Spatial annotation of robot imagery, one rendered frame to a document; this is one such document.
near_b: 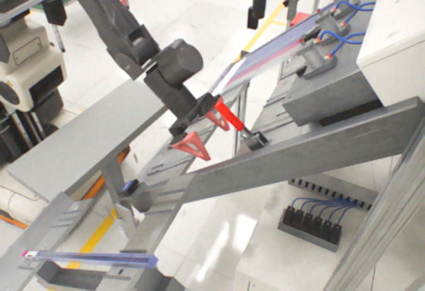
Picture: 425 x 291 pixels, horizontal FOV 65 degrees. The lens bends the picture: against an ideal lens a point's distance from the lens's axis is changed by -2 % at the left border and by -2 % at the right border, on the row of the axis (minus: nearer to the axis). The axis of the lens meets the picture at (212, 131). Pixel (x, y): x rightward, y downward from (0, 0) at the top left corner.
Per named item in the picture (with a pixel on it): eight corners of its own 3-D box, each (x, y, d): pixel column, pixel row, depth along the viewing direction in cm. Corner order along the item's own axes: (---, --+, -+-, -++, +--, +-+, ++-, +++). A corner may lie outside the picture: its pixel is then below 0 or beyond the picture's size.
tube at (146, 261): (25, 259, 76) (21, 255, 76) (30, 253, 77) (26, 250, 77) (153, 269, 42) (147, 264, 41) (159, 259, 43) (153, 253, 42)
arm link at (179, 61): (137, 38, 70) (112, 59, 64) (169, 6, 62) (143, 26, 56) (177, 81, 73) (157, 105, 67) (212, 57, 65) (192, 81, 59)
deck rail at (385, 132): (140, 213, 90) (124, 198, 88) (144, 207, 91) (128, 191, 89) (441, 145, 39) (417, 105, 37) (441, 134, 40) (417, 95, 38)
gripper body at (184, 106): (215, 97, 71) (191, 70, 69) (191, 127, 65) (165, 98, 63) (196, 107, 76) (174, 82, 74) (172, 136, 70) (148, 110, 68)
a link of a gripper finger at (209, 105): (243, 119, 75) (215, 87, 72) (229, 140, 70) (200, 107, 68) (222, 129, 80) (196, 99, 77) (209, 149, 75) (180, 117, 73)
